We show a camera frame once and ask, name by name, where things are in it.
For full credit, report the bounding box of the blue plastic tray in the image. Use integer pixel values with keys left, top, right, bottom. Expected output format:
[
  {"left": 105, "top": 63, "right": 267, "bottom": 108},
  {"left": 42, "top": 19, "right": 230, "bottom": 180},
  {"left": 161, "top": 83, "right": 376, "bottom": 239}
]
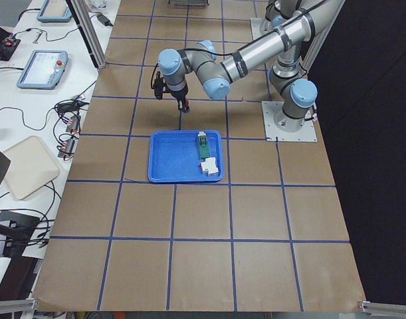
[{"left": 148, "top": 130, "right": 225, "bottom": 183}]

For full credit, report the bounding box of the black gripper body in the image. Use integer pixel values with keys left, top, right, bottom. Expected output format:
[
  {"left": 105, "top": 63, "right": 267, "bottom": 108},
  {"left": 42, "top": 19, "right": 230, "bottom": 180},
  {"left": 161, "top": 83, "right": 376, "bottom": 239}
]
[{"left": 167, "top": 82, "right": 188, "bottom": 104}]

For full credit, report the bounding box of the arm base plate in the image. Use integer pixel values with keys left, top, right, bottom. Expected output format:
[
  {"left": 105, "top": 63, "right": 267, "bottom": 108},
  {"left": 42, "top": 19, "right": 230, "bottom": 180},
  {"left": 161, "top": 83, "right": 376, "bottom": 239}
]
[
  {"left": 250, "top": 17, "right": 272, "bottom": 40},
  {"left": 262, "top": 101, "right": 318, "bottom": 143}
]

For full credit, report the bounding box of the black power adapter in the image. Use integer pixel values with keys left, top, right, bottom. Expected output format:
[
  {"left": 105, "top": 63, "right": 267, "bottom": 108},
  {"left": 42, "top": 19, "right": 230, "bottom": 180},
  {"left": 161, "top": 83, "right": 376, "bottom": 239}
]
[{"left": 96, "top": 14, "right": 113, "bottom": 27}]

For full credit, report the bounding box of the far teach pendant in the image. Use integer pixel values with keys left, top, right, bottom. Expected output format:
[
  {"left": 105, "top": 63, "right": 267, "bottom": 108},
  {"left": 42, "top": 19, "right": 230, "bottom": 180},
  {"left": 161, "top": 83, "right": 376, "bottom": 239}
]
[{"left": 37, "top": 0, "right": 72, "bottom": 23}]

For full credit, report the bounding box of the near teach pendant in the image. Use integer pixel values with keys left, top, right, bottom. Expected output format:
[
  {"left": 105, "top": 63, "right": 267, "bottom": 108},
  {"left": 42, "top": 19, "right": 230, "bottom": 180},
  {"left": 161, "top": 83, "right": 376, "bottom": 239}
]
[{"left": 17, "top": 50, "right": 68, "bottom": 90}]

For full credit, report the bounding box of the silver wire mesh shelf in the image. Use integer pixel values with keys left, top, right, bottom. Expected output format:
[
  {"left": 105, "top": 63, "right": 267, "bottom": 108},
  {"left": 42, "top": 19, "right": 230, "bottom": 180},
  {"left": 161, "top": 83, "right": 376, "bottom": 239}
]
[{"left": 167, "top": 0, "right": 209, "bottom": 7}]

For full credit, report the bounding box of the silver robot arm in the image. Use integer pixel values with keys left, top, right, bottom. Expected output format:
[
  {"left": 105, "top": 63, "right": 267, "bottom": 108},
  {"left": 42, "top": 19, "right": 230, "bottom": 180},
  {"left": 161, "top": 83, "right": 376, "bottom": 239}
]
[
  {"left": 264, "top": 0, "right": 290, "bottom": 31},
  {"left": 152, "top": 1, "right": 326, "bottom": 113}
]

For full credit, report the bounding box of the beige plastic tray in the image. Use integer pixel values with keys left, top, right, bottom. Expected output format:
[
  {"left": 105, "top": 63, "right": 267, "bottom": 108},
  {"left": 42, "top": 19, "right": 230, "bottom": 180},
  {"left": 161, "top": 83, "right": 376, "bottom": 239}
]
[{"left": 3, "top": 136, "right": 60, "bottom": 200}]

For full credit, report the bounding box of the white plastic connector block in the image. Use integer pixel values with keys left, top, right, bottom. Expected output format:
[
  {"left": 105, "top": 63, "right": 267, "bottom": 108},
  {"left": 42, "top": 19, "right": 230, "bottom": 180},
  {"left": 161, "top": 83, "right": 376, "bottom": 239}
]
[{"left": 200, "top": 157, "right": 219, "bottom": 176}]

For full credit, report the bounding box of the teach pendant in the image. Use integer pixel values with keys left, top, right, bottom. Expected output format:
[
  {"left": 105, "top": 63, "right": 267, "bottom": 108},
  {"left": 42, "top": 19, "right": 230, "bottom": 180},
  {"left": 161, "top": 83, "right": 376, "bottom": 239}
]
[
  {"left": 37, "top": 0, "right": 72, "bottom": 23},
  {"left": 17, "top": 50, "right": 68, "bottom": 90}
]

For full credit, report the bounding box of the aluminium frame post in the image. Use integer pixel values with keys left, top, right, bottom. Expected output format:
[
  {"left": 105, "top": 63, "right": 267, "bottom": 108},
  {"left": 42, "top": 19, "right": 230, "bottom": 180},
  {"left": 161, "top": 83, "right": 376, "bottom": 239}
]
[{"left": 66, "top": 0, "right": 106, "bottom": 70}]

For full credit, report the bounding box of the green circuit board module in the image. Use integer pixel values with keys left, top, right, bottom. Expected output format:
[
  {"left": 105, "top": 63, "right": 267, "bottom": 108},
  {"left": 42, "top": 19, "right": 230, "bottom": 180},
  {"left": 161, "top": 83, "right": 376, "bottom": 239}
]
[{"left": 197, "top": 132, "right": 210, "bottom": 160}]

